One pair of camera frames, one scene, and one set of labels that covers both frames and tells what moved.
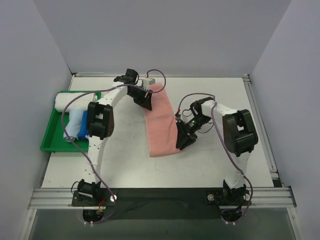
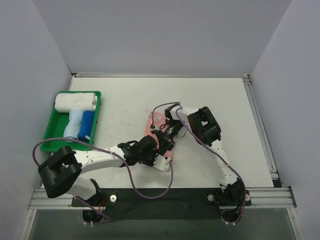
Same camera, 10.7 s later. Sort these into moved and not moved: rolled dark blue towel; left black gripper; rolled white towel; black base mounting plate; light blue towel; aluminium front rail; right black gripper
Moved: left black gripper; right black gripper
Not moved: rolled white towel; black base mounting plate; aluminium front rail; rolled dark blue towel; light blue towel
